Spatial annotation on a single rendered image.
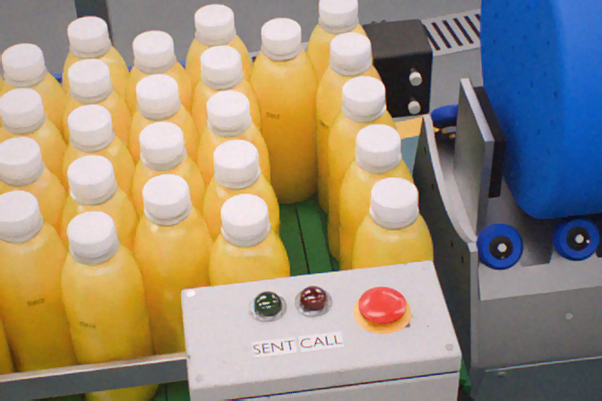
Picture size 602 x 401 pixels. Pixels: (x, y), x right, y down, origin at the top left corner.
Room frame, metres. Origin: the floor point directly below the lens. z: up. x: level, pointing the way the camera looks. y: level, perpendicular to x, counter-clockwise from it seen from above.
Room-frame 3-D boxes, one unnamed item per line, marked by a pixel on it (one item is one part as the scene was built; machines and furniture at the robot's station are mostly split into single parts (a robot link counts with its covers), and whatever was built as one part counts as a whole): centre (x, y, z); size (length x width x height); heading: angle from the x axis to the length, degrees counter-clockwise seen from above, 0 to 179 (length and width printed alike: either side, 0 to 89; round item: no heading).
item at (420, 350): (0.61, -0.01, 1.05); 0.20 x 0.10 x 0.10; 96
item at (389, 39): (1.12, -0.12, 0.95); 0.10 x 0.07 x 0.10; 6
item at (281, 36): (0.99, 0.01, 1.09); 0.04 x 0.04 x 0.02
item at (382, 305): (0.62, -0.06, 1.11); 0.04 x 0.04 x 0.01
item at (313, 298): (0.63, -0.01, 1.11); 0.02 x 0.02 x 0.01
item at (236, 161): (0.80, 0.05, 1.09); 0.04 x 0.04 x 0.02
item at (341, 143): (0.89, -0.06, 0.99); 0.07 x 0.07 x 0.19
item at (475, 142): (0.92, -0.18, 0.99); 0.10 x 0.02 x 0.12; 6
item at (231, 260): (0.73, 0.04, 0.99); 0.07 x 0.07 x 0.19
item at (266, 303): (0.63, 0.03, 1.11); 0.02 x 0.02 x 0.01
